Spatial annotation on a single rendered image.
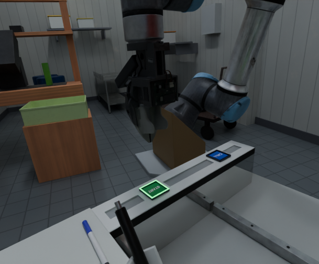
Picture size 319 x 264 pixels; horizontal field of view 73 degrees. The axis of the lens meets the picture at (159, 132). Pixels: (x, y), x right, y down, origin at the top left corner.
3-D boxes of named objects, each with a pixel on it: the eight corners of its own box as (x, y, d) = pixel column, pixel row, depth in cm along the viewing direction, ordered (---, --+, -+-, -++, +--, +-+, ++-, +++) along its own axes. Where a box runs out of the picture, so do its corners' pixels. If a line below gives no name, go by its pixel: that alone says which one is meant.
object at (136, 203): (251, 182, 79) (255, 146, 74) (118, 281, 48) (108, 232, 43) (229, 172, 86) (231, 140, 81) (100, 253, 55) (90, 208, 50)
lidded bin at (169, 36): (176, 43, 527) (176, 31, 518) (161, 44, 513) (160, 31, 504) (167, 44, 570) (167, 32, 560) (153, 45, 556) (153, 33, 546)
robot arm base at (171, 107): (157, 108, 96) (171, 90, 97) (180, 127, 103) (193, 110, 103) (172, 113, 83) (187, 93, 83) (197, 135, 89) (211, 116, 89)
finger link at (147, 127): (151, 152, 45) (147, 109, 42) (135, 144, 49) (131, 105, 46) (162, 147, 47) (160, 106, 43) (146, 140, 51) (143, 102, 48)
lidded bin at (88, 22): (93, 29, 583) (91, 20, 575) (95, 27, 553) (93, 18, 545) (77, 29, 569) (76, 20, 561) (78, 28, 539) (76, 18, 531)
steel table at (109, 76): (119, 98, 667) (115, 68, 636) (135, 109, 521) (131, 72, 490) (98, 101, 645) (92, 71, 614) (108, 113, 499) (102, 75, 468)
